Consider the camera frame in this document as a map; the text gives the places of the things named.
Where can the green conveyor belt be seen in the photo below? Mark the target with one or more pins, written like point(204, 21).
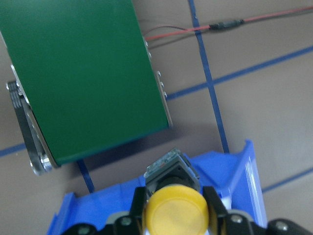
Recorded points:
point(84, 82)

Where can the yellow push button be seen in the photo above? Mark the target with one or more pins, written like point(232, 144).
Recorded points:
point(175, 204)

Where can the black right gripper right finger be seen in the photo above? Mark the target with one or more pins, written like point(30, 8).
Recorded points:
point(217, 212)

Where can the blue bin on right side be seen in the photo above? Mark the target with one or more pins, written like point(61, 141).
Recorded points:
point(234, 176)

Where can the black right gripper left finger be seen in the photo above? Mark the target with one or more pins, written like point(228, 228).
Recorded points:
point(137, 212)

